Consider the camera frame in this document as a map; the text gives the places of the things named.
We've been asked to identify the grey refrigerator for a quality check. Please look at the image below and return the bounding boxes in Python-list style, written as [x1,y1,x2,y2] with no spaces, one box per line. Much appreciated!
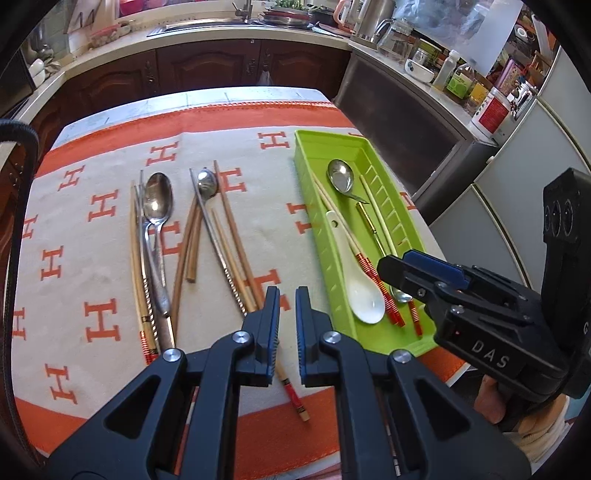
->
[429,46,591,301]

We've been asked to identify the steel basin with greens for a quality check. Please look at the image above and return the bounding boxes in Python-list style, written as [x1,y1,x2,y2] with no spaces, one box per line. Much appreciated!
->
[257,0,315,28]

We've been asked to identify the gold handled small spoon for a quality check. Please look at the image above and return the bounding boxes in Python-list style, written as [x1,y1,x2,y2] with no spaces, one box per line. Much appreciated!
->
[355,203,413,304]

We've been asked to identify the small steel spoon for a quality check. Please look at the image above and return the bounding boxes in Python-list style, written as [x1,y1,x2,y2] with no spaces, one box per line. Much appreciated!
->
[188,167,250,318]

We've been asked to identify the bamboo chopstick red patterned end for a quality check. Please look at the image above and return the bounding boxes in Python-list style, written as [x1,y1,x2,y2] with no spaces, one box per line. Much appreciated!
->
[211,208,311,423]

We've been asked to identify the food container red lid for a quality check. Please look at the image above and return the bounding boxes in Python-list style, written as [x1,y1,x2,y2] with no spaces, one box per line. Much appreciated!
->
[90,23,132,49]

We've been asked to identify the twisted steel chopstick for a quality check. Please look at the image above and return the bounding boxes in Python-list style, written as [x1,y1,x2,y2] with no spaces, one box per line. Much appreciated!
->
[139,169,162,344]

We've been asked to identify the wooden cutting board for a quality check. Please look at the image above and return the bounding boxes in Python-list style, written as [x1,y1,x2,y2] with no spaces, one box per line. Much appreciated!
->
[65,0,121,33]

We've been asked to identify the large steel spoon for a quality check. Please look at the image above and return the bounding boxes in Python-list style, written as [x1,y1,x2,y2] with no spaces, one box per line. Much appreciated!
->
[142,172,175,318]

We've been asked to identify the green plastic tray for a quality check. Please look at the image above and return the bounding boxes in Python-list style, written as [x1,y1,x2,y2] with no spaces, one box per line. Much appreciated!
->
[294,129,438,356]

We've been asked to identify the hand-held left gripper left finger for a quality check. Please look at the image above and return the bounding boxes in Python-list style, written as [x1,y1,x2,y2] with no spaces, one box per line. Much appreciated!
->
[48,286,281,480]

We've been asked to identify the person's right hand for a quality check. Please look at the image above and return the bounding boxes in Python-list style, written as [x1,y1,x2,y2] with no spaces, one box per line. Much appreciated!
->
[475,375,509,424]

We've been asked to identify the bent handle steel spoon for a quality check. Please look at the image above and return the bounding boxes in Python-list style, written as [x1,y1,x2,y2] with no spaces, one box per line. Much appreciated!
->
[327,159,371,205]

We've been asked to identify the person's right forearm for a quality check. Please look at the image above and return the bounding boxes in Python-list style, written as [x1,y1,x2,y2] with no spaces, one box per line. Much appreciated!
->
[501,397,571,462]

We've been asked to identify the brown wooden chopstick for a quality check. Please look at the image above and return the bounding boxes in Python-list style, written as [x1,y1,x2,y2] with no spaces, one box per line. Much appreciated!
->
[172,205,200,352]
[212,160,267,309]

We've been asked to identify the glass pitcher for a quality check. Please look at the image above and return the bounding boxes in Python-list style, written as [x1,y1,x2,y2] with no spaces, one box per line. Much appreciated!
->
[376,18,414,61]

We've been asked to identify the wooden handled steel spoon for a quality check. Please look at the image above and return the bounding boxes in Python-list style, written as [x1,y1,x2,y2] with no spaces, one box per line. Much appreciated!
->
[185,169,219,284]

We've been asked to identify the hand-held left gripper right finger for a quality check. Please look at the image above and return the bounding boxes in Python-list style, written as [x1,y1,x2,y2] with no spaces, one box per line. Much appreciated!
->
[295,286,532,480]

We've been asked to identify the clear plastic bottle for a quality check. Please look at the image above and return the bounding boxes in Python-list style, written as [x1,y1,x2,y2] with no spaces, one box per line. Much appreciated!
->
[431,50,461,92]

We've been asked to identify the brown wooden kitchen cabinets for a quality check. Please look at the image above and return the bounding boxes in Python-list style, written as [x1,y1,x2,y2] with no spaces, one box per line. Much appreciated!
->
[0,39,352,153]

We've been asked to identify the steel electric kettle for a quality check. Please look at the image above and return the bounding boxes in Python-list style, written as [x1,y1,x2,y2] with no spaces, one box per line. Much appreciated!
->
[353,0,395,43]

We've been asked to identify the white jar red label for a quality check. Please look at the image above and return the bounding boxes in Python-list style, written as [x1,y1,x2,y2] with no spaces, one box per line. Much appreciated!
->
[467,88,513,139]

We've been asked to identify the black stove splash panel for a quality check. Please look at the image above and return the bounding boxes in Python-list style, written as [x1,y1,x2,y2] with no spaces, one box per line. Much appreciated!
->
[0,48,38,118]

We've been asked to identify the orange white printed blanket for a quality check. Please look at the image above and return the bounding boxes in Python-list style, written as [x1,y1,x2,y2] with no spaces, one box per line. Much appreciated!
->
[9,99,467,472]

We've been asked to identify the white bowl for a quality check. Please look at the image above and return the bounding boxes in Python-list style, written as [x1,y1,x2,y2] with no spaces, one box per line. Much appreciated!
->
[405,58,437,84]

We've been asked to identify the green label oil bottle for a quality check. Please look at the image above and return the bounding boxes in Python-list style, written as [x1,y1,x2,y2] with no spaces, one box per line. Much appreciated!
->
[445,65,481,100]

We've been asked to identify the black cable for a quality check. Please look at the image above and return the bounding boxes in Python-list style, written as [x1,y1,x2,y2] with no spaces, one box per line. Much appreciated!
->
[0,119,40,462]

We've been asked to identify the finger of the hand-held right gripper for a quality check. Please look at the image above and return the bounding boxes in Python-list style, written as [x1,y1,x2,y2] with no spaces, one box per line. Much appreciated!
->
[377,255,462,319]
[402,250,536,305]

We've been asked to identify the steel sink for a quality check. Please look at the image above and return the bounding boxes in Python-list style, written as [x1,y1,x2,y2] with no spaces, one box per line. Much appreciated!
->
[148,16,319,38]

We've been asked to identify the translucent plastic sheet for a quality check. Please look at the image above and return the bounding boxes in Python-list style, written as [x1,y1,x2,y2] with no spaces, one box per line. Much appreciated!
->
[434,0,555,77]

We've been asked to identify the white ceramic spoon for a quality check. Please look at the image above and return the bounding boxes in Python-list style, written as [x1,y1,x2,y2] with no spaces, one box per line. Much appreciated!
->
[325,210,386,324]

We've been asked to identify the grey metal cabinet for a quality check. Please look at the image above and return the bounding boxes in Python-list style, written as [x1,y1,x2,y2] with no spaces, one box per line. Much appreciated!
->
[332,41,499,227]

